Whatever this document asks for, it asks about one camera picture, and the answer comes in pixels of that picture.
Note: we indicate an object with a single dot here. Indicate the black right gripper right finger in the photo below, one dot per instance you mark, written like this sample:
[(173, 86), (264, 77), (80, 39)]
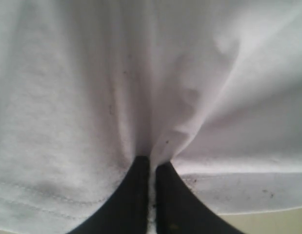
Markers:
[(178, 210)]

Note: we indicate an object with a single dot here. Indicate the white t-shirt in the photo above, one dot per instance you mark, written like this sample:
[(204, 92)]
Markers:
[(214, 86)]

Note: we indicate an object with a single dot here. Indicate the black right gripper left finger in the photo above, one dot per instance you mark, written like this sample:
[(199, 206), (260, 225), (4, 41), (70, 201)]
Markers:
[(126, 210)]

